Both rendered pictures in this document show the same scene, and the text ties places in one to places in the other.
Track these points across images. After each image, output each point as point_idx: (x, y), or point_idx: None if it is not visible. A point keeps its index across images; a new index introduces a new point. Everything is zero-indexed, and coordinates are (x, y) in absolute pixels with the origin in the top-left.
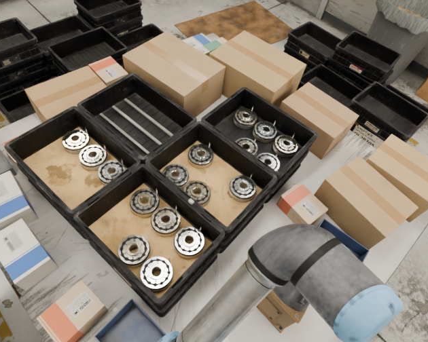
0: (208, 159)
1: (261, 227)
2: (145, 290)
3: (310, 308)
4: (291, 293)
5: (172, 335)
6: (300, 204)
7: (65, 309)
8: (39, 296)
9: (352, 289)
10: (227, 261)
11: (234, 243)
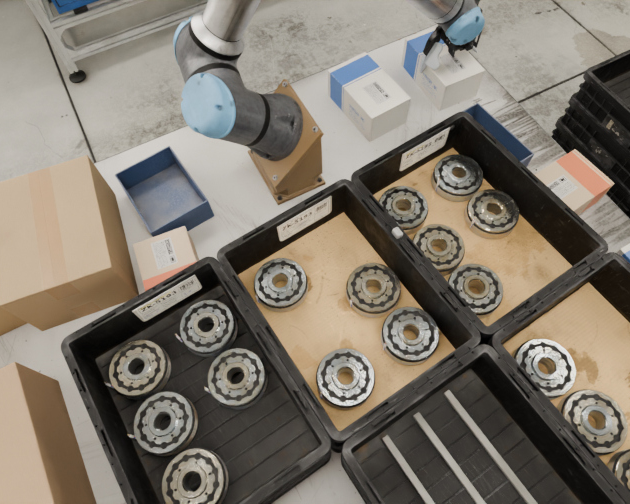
0: (331, 359)
1: None
2: (480, 126)
3: (241, 148)
4: (283, 97)
5: (463, 19)
6: (177, 262)
7: (578, 185)
8: (616, 232)
9: None
10: None
11: None
